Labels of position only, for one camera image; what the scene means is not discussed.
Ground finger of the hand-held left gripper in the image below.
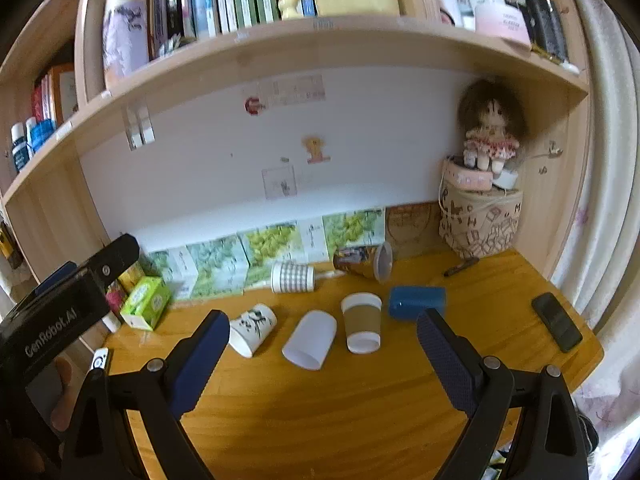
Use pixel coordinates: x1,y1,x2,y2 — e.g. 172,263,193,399
84,232,141,287

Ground brown-haired rag doll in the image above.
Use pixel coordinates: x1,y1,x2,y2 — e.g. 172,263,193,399
458,77,529,176

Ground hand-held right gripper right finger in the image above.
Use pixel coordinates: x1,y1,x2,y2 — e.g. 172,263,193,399
416,308,591,480

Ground beige patterned cylinder box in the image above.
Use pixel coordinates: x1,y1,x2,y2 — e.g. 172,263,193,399
438,182,524,261

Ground pencil sketch wall paper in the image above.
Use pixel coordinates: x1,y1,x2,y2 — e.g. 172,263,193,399
261,166,300,201

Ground pink white box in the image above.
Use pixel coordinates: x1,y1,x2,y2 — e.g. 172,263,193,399
474,1,532,48

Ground person's left hand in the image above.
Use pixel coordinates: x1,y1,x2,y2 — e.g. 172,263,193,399
47,355,78,433

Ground black textured case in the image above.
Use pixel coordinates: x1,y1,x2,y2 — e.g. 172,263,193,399
522,0,571,63

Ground grey checkered paper cup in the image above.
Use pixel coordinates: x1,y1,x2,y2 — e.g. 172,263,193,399
270,261,316,294

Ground brown printed paper cup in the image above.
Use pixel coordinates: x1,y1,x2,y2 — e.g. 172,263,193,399
333,241,394,284

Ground brown pen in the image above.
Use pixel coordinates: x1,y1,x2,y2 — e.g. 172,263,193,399
443,258,480,278

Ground white cup with ink painting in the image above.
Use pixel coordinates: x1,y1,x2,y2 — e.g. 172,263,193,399
228,303,278,359

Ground dark blue bottle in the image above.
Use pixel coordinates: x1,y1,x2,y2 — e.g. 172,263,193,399
10,122,32,175

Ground yellow lion sticker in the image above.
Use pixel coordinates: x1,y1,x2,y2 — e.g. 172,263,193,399
303,136,332,165

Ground blue case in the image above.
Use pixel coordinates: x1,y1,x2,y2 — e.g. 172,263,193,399
388,286,447,320

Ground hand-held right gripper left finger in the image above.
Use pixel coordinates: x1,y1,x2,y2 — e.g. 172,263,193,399
60,309,231,480

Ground brown round-print board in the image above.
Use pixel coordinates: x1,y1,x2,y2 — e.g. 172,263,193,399
385,202,443,261

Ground row of red books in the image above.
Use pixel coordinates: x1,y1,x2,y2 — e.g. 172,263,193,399
31,62,79,128

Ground wooden bookshelf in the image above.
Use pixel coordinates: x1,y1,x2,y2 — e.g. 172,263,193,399
0,0,593,291

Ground pale paper wall note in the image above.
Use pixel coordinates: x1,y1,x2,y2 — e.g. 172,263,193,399
260,74,327,106

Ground green foliage postcard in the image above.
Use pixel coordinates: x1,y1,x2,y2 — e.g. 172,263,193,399
149,246,201,302
321,208,387,252
186,236,251,299
239,221,307,267

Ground small metal hook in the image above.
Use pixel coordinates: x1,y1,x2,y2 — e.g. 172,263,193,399
537,141,562,173

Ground white wall clips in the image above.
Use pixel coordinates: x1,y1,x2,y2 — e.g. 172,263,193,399
122,104,157,150

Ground black smartphone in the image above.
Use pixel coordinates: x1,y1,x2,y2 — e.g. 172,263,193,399
531,292,584,353

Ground pink round box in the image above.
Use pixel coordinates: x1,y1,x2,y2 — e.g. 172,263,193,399
443,156,495,193

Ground white and purple canister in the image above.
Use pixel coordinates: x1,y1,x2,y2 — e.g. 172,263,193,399
102,0,150,91

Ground pale floral curtain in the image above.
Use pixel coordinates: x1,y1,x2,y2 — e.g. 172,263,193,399
547,0,640,480

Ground green tea box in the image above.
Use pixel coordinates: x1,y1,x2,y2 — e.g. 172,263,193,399
120,276,172,331

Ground white cup with brown sleeve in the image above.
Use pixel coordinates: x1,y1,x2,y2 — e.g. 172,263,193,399
340,292,383,356

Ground pink packet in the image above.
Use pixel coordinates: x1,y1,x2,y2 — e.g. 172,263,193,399
102,280,130,313

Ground plain white cup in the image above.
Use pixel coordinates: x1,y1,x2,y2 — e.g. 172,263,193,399
281,310,337,372

